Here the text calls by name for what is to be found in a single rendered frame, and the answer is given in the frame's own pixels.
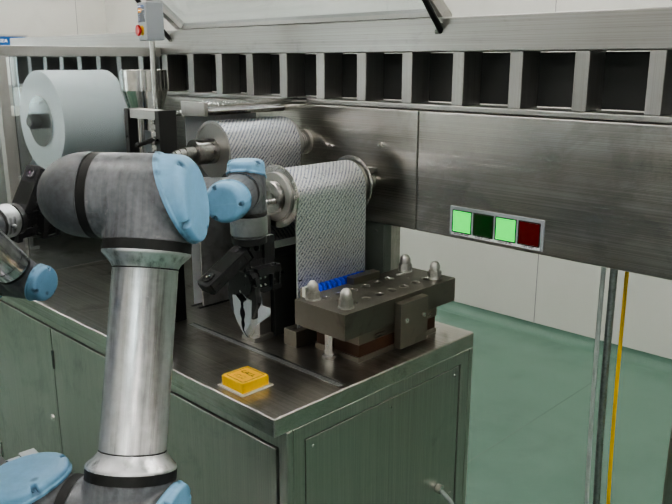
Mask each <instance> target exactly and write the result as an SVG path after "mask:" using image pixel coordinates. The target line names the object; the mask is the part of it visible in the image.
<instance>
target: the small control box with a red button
mask: <svg viewBox="0 0 672 504"><path fill-rule="evenodd" d="M137 12H138V25H136V28H135V32H136V35H137V36H139V40H140V41H163V40H164V39H165V38H164V20H163V3H162V2H151V1H145V2H140V3H137Z"/></svg>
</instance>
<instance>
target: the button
mask: <svg viewBox="0 0 672 504"><path fill-rule="evenodd" d="M222 384H223V385H225V386H227V387H229V388H231V389H233V390H235V391H237V392H239V393H241V394H245V393H248V392H250V391H253V390H255V389H258V388H260V387H263V386H265V385H268V384H269V377H268V375H267V374H265V373H263V372H261V371H258V370H256V369H254V368H252V367H249V366H246V367H243V368H240V369H237V370H235V371H232V372H229V373H226V374H224V375H222Z"/></svg>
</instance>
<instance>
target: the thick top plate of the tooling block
mask: <svg viewBox="0 0 672 504"><path fill-rule="evenodd" d="M398 269H399V268H397V269H394V270H391V271H387V272H384V273H381V274H380V277H379V278H376V279H373V280H370V281H366V282H363V283H360V284H357V285H351V284H344V285H341V286H337V287H334V288H331V289H327V290H324V291H321V292H320V297H321V300H319V301H315V302H311V301H306V300H305V298H304V297H300V298H297V299H295V324H297V325H300V326H302V327H305V328H308V329H311V330H314V331H317V332H319V333H322V334H325V335H328V336H331V337H333V338H336V339H339V340H342V341H348V340H350V339H353V338H356V337H358V336H361V335H364V334H366V333H369V332H372V331H374V330H377V329H380V328H382V327H385V326H388V325H390V324H393V323H395V303H396V302H398V301H401V300H404V299H407V298H410V297H413V296H416V295H419V294H421V293H423V294H426V295H428V310H430V309H433V308H435V307H438V306H441V305H443V304H446V303H449V302H451V301H454V298H455V278H454V277H450V276H446V275H442V274H441V277H442V279H441V280H430V279H428V278H427V277H428V271H425V270H421V269H417V268H412V272H410V273H402V272H399V271H398ZM343 288H349V289H350V290H351V292H352V298H353V299H354V309H351V310H341V309H338V305H339V298H340V292H341V290H342V289H343Z"/></svg>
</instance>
